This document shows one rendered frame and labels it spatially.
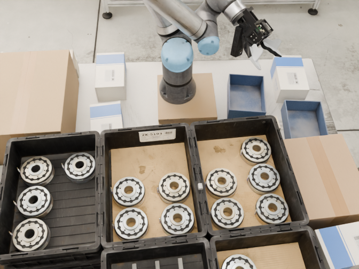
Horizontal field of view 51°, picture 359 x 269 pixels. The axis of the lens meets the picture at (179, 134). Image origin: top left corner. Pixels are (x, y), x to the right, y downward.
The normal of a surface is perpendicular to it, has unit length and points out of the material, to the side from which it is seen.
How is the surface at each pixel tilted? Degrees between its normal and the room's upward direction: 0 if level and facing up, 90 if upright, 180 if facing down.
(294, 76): 0
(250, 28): 75
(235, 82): 90
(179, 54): 9
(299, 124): 0
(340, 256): 0
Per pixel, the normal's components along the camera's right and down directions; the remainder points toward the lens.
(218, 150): 0.02, -0.56
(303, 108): -0.04, 0.83
